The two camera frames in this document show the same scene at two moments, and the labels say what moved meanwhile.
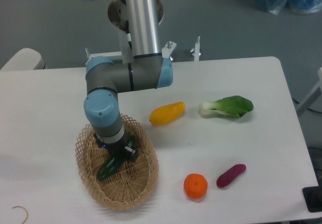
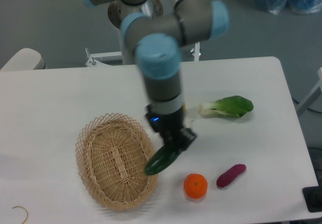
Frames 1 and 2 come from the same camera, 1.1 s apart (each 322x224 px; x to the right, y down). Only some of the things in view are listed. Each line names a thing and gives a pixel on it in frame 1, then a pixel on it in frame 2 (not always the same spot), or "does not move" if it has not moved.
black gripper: x=116 y=148 → x=169 y=127
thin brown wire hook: x=26 y=219 does not move
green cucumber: x=112 y=163 → x=162 y=158
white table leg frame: x=316 y=90 does not move
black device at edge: x=313 y=196 does not move
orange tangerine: x=195 y=185 does not move
